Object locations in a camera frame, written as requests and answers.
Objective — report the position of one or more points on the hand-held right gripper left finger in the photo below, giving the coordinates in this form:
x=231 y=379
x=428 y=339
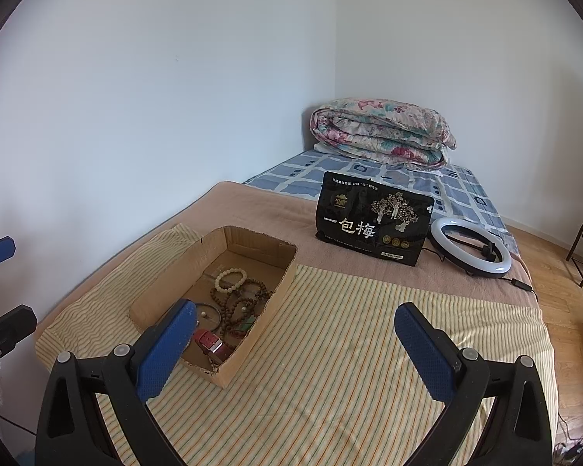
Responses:
x=167 y=349

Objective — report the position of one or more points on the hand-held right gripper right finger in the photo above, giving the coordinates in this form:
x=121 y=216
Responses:
x=422 y=349

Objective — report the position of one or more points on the brown blanket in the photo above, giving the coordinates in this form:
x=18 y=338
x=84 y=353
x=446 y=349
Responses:
x=252 y=204

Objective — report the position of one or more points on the thin black bangle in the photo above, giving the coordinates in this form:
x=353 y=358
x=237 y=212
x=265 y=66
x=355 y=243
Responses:
x=218 y=315

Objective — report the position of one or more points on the folded floral quilt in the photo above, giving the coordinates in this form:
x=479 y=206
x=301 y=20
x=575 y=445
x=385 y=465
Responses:
x=379 y=126

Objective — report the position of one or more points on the blue checked bed sheet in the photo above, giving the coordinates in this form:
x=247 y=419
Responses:
x=311 y=170

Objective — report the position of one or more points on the cardboard box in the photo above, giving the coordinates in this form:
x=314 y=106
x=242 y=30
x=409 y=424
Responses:
x=257 y=344

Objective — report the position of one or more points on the black snack bag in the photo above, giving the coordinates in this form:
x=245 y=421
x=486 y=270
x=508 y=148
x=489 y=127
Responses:
x=369 y=223

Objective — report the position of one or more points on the yellow striped cloth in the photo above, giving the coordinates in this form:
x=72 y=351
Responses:
x=345 y=349

